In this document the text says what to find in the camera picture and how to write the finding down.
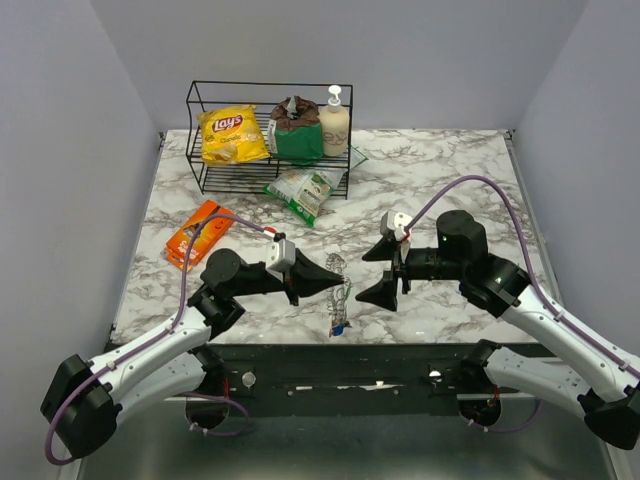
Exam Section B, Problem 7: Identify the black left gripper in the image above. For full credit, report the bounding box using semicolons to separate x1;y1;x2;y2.
230;248;344;307

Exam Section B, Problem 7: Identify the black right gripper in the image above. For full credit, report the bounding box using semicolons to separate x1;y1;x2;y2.
355;235;465;311

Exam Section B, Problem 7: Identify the metal disc keyring organizer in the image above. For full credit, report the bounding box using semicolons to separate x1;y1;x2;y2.
325;253;352;328

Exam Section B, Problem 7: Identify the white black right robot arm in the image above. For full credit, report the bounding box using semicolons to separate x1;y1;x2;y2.
356;210;639;450

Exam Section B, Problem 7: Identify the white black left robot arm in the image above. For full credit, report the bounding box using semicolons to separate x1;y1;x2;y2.
40;240;344;466

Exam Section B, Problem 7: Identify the blue key tag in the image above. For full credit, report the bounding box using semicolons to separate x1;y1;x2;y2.
329;324;350;337

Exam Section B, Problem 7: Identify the green white snack pouch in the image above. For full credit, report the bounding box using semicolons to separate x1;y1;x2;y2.
262;168;345;227

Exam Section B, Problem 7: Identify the orange razor box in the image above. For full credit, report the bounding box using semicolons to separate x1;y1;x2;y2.
162;200;233;271

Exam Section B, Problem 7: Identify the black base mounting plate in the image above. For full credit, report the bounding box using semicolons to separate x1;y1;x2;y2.
102;342;584;419

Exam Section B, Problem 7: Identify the green white card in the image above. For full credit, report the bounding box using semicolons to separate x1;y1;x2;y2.
350;145;369;169

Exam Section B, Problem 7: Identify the green brown coffee bag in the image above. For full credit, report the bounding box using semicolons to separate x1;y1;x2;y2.
266;95;324;164

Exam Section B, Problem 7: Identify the cream soap pump bottle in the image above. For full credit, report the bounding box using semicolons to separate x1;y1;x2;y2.
319;84;350;157

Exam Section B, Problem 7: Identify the yellow Lays chips bag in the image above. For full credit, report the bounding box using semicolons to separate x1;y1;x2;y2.
197;104;269;166

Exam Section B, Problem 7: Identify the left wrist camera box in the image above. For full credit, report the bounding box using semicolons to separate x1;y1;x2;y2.
263;227;296;274

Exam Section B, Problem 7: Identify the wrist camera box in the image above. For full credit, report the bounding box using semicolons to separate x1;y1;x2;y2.
263;227;296;274
380;210;413;242

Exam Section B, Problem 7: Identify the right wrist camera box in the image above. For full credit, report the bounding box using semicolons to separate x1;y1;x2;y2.
380;210;413;242

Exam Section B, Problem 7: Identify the aluminium frame rail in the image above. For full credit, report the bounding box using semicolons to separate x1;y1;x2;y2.
79;355;611;403

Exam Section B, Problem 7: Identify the black wire shelf rack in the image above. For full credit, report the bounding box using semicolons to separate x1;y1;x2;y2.
185;80;355;199

